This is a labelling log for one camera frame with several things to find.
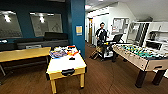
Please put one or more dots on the green foosball table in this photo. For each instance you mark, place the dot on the green foosball table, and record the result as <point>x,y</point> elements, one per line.
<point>140,55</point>

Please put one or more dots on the person in dark shirt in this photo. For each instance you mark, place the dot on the person in dark shirt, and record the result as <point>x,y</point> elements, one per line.
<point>101,34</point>

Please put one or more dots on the grey bulletin board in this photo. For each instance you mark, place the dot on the grey bulletin board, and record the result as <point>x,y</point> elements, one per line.
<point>120,25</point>

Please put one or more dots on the yellow wall sign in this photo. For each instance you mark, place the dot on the yellow wall sign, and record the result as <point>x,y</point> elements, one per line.
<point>78,30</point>

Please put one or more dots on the brown backpack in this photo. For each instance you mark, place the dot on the brown backpack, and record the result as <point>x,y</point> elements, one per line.
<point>94,54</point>

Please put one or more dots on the ceiling light panel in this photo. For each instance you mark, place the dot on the ceiling light panel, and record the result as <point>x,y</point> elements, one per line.
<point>88,6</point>

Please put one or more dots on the long wooden table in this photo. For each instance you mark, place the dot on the long wooden table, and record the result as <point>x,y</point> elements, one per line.
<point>23,53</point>

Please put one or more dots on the dark framed window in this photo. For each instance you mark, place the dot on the dark framed window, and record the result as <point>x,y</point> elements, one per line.
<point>46,25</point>
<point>10,25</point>

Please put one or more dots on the light wood gaming table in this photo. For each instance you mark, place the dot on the light wood gaming table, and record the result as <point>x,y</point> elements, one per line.
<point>65,65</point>

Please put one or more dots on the brown wooden door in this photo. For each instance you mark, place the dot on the brown wooden door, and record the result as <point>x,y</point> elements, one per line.
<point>90,31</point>

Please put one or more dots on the red black flat box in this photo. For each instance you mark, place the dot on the red black flat box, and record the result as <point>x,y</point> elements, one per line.
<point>71,46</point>

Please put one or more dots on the dark sofa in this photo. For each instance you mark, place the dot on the dark sofa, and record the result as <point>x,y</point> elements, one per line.
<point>43,41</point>

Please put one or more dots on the stainless steel refrigerator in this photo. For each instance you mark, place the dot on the stainless steel refrigerator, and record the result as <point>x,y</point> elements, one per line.
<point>136,33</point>

